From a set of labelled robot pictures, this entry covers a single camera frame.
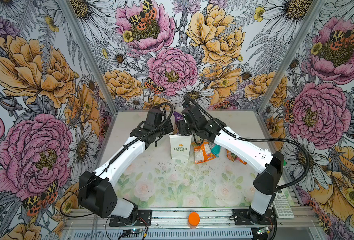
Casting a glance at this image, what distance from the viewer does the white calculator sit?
0.76 metres

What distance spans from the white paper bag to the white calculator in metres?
0.53

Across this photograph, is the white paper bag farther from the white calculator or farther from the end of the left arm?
the white calculator

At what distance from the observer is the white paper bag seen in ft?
2.53

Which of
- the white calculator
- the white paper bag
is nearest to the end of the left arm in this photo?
the white paper bag
